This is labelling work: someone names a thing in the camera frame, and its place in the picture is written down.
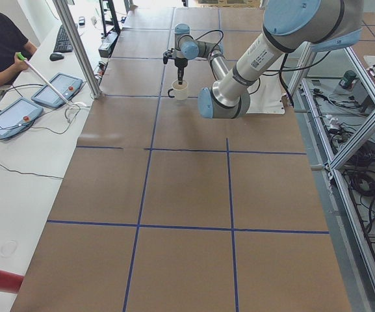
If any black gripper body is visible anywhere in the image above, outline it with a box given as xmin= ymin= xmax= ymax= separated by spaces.
xmin=174 ymin=57 xmax=187 ymax=77

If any white smiley face mug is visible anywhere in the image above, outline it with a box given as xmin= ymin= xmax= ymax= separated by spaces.
xmin=167 ymin=80 xmax=188 ymax=101

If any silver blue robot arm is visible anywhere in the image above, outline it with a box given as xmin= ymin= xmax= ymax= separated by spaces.
xmin=163 ymin=1 xmax=364 ymax=119

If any far grey teach pendant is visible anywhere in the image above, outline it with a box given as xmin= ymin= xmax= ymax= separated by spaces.
xmin=31 ymin=73 xmax=83 ymax=109

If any grey teach pendant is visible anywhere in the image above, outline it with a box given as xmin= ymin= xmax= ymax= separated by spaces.
xmin=31 ymin=73 xmax=83 ymax=109
xmin=0 ymin=97 xmax=44 ymax=139

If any black computer keyboard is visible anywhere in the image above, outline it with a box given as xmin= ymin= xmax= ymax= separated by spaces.
xmin=53 ymin=25 xmax=73 ymax=53

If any black computer mouse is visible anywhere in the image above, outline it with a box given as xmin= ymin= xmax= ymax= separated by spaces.
xmin=49 ymin=52 xmax=64 ymax=62

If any brown paper table cover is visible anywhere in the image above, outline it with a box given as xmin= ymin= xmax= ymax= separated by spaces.
xmin=12 ymin=8 xmax=351 ymax=311

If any green grey power supply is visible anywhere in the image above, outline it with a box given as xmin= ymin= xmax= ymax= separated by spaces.
xmin=339 ymin=70 xmax=357 ymax=90

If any near grey teach pendant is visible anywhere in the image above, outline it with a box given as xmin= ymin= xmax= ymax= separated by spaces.
xmin=0 ymin=97 xmax=44 ymax=139

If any person in black shirt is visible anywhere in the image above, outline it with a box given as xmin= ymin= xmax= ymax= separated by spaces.
xmin=0 ymin=13 xmax=37 ymax=87

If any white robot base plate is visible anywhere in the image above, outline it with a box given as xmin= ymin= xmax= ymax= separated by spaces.
xmin=247 ymin=75 xmax=285 ymax=114

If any aluminium frame post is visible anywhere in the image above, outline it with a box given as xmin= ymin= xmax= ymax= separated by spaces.
xmin=53 ymin=0 xmax=101 ymax=99

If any white stick green handle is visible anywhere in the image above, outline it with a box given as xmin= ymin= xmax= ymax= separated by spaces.
xmin=16 ymin=52 xmax=90 ymax=107

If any aluminium frame rail structure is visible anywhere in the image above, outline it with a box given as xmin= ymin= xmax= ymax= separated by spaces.
xmin=288 ymin=40 xmax=375 ymax=311

